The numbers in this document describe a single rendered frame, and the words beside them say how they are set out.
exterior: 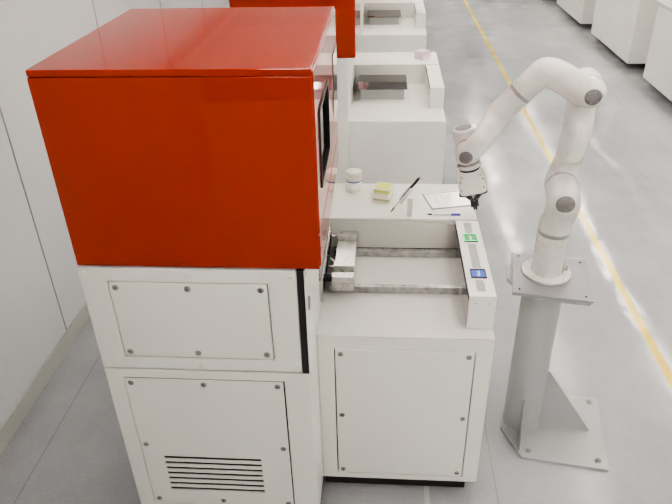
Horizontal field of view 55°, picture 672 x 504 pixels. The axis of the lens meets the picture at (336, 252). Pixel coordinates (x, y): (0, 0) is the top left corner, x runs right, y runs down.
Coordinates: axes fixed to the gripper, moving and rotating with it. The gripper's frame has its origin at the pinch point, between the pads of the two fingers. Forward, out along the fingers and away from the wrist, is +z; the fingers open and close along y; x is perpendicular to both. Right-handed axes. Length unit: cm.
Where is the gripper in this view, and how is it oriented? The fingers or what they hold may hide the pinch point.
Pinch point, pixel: (474, 203)
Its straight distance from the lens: 256.0
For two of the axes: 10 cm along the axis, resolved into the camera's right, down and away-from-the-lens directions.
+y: 9.7, -1.6, -1.8
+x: 0.7, -5.2, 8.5
